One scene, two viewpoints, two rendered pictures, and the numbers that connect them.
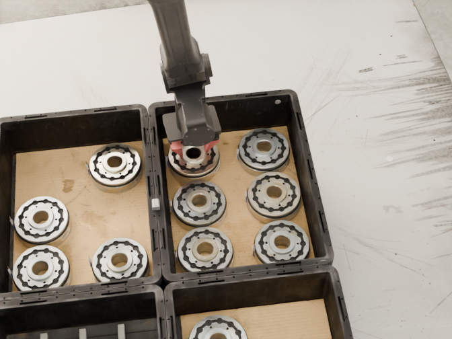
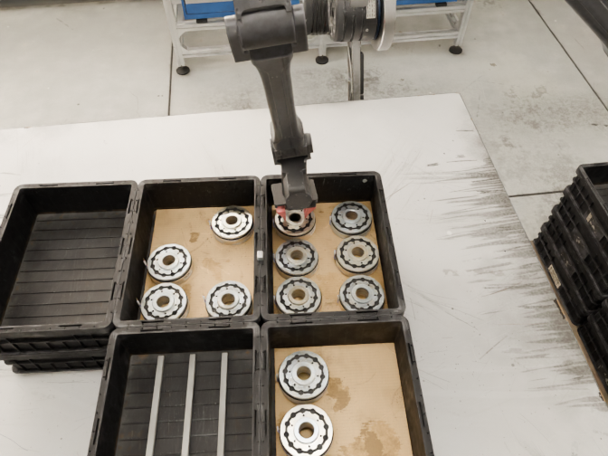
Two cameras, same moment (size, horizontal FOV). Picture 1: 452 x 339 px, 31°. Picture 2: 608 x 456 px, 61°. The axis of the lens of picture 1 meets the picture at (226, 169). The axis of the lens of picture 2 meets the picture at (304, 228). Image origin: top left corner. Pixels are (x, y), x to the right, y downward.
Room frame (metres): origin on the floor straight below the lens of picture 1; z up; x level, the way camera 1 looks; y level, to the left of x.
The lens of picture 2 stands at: (0.17, -0.01, 1.87)
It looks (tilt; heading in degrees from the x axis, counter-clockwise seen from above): 53 degrees down; 4
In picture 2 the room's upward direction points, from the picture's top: straight up
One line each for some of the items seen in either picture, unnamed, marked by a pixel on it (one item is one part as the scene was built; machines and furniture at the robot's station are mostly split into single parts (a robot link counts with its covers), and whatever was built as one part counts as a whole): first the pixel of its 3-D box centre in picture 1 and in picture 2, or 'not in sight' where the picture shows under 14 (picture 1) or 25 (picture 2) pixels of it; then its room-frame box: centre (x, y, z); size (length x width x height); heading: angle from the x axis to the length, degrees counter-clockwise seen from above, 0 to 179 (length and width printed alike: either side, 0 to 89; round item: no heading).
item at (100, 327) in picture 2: not in sight; (60, 251); (0.77, 0.58, 0.92); 0.40 x 0.30 x 0.02; 7
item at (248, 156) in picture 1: (264, 148); (351, 216); (0.96, -0.08, 0.86); 0.10 x 0.10 x 0.01
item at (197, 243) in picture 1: (205, 249); (299, 295); (0.73, 0.04, 0.86); 0.05 x 0.05 x 0.01
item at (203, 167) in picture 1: (193, 155); (295, 218); (0.95, 0.06, 0.86); 0.10 x 0.10 x 0.01
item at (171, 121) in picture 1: (191, 116); (294, 186); (0.95, 0.06, 0.98); 0.10 x 0.07 x 0.07; 104
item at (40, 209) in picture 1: (40, 217); (168, 261); (0.80, 0.35, 0.86); 0.05 x 0.05 x 0.01
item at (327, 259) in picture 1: (235, 180); (326, 240); (0.84, -0.02, 0.92); 0.40 x 0.30 x 0.02; 7
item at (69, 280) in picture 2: not in sight; (69, 263); (0.77, 0.58, 0.87); 0.40 x 0.30 x 0.11; 7
